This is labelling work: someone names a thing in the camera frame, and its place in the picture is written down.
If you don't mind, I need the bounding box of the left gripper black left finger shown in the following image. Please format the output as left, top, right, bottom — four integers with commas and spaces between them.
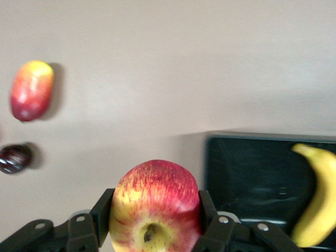
0, 188, 116, 252

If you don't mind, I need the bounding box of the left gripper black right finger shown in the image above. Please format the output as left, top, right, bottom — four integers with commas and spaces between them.
193, 189, 305, 252

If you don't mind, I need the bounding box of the black plastic box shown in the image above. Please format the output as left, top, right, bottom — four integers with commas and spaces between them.
204, 134, 336, 250

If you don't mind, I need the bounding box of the red yellow apple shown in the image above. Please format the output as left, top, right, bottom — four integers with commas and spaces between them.
109, 159, 203, 252

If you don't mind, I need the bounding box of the yellow banana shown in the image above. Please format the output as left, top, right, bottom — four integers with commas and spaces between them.
290, 143, 336, 248

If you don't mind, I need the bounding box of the dark purple plum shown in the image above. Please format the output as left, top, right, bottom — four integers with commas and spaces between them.
0, 143, 34, 175

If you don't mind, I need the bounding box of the red yellow mango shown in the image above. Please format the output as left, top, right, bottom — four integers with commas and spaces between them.
9, 60, 55, 122

